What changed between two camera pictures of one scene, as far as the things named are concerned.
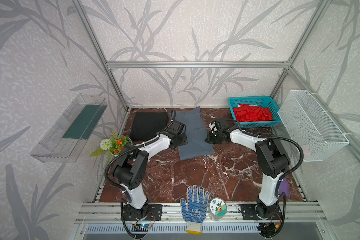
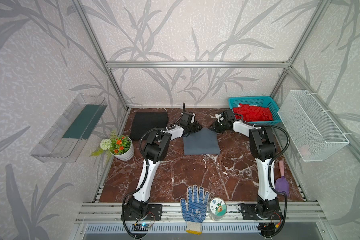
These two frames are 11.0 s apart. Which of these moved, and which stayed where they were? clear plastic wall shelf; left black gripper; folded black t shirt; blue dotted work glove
Moved: left black gripper
Stayed: blue dotted work glove; folded black t shirt; clear plastic wall shelf
